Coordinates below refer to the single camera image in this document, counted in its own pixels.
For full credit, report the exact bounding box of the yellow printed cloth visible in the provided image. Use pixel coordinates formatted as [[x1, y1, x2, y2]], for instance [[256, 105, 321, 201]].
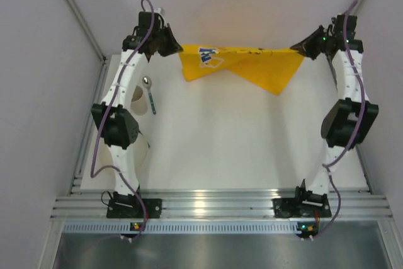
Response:
[[179, 45, 304, 96]]

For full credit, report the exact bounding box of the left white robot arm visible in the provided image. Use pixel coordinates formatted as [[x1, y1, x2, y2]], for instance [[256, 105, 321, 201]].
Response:
[[90, 9, 183, 203]]

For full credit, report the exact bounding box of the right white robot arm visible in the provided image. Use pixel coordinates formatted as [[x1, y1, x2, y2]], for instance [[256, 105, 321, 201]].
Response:
[[291, 13, 379, 210]]

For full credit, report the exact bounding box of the cream paper cup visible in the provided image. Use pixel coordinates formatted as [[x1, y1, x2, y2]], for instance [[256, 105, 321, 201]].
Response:
[[130, 86, 148, 116]]

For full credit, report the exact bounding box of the cream upturned bowl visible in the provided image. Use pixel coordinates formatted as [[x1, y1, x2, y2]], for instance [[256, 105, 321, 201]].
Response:
[[94, 134, 149, 173]]

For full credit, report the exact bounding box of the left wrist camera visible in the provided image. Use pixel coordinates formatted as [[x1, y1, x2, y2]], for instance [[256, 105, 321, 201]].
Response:
[[154, 7, 166, 23]]

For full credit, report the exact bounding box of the metal spoon green handle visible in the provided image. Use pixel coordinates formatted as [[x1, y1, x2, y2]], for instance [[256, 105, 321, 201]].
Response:
[[142, 76, 156, 115]]

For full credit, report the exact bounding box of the left aluminium corner post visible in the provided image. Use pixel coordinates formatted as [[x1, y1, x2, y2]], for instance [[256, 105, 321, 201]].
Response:
[[64, 0, 106, 63]]

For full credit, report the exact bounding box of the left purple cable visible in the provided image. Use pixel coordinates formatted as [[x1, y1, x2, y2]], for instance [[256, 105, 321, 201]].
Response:
[[90, 0, 158, 241]]

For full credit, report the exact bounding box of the aluminium mounting rail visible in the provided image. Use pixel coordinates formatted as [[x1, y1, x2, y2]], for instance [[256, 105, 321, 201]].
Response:
[[51, 189, 392, 220]]

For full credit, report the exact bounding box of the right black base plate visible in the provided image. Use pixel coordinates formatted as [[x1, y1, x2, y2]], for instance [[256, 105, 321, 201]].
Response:
[[272, 198, 332, 219]]

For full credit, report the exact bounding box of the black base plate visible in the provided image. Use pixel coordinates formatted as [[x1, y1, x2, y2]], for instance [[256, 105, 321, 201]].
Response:
[[272, 198, 332, 219], [106, 198, 162, 219]]

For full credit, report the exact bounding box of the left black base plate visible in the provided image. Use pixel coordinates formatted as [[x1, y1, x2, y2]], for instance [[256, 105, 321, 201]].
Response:
[[106, 198, 162, 219]]

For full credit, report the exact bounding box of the slotted cable duct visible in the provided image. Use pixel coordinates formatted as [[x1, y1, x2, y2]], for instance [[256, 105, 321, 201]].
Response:
[[63, 220, 315, 234]]

